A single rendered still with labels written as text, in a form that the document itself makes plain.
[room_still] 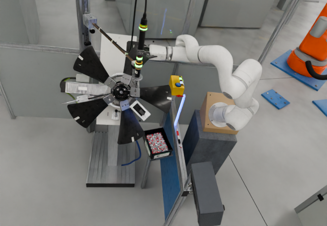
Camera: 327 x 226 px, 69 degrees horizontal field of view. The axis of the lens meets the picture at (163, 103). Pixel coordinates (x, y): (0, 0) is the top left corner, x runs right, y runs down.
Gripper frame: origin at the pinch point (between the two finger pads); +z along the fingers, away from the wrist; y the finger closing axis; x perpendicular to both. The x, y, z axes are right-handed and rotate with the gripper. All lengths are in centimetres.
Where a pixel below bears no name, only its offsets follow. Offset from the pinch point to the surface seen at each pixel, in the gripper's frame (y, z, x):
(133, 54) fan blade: 16.7, 3.2, -14.1
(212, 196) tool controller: -76, -36, -27
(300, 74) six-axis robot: 207, -320, -146
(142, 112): -3, -7, -50
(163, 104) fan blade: -6.8, -19.9, -36.5
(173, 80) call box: 29, -33, -45
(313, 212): -48, -179, -129
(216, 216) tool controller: -83, -38, -32
